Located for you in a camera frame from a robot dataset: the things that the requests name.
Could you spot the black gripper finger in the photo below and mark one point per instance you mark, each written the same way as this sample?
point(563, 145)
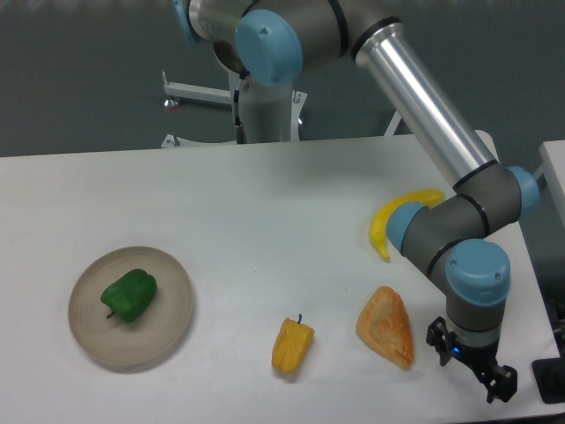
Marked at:
point(442, 340)
point(500, 381)

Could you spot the white side table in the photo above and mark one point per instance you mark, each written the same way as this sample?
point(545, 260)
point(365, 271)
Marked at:
point(553, 164)

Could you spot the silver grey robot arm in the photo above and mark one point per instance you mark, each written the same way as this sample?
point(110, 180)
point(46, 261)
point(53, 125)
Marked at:
point(269, 44)

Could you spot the yellow banana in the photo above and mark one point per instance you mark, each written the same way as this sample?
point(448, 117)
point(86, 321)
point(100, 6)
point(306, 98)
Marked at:
point(429, 197)

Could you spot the black device at right edge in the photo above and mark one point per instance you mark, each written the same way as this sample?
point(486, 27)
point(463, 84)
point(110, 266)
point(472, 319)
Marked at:
point(549, 377)

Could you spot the yellow bell pepper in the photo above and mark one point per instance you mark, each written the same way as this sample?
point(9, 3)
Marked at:
point(291, 345)

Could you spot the beige round plate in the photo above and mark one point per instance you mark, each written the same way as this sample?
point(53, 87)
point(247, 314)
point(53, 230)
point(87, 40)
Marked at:
point(146, 342)

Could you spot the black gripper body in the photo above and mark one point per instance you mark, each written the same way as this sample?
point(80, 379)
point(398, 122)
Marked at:
point(475, 349)

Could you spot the orange triangular bread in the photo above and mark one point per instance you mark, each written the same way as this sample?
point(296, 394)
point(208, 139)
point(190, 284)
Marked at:
point(384, 326)

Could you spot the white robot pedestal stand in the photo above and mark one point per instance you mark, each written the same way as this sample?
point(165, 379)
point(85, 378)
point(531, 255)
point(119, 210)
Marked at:
point(260, 114)

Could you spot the green bell pepper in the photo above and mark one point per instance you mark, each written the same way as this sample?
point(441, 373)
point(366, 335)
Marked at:
point(129, 296)

